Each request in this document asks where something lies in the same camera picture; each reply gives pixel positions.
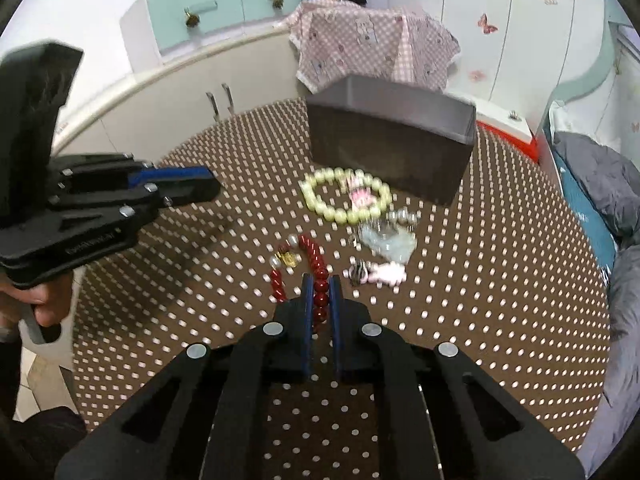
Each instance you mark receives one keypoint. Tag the brown polka dot tablecloth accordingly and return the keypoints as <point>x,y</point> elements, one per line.
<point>505,273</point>

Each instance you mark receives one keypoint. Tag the white wardrobe with butterflies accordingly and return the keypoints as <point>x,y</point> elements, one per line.
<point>514,53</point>

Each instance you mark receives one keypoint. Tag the pink checked bear cloth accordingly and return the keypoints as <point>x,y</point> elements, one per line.
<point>335,39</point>

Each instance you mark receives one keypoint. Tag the teal bed sheet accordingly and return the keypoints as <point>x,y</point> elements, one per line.
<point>600,238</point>

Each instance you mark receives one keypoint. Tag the red storage ottoman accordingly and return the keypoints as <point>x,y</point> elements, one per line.
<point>509,125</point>

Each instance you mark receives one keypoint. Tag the person's left hand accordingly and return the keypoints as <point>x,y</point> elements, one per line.
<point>52,301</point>

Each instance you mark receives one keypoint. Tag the pink bear keychain charm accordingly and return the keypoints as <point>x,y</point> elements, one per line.
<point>389,274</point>

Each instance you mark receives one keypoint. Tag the white jade pendant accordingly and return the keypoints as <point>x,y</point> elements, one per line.
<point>387,239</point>

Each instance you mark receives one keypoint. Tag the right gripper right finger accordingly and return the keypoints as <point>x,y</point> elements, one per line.
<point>336,306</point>

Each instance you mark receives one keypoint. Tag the grey duvet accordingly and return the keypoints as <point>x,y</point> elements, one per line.
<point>602,187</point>

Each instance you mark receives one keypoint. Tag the pearl gold earring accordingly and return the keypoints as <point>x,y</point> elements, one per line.
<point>287,259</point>

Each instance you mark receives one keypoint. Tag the teal drawer unit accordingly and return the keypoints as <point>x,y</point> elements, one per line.
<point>156,32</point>

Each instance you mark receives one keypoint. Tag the cream curved cabinet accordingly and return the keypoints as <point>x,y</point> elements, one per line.
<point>149,114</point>

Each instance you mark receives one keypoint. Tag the grey metal tin box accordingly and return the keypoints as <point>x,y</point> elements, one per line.
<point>417,140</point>

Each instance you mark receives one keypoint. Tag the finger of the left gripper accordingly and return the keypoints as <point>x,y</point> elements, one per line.
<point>152,175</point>
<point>182,192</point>

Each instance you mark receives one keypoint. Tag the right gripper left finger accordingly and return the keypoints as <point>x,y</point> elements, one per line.
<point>306,300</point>

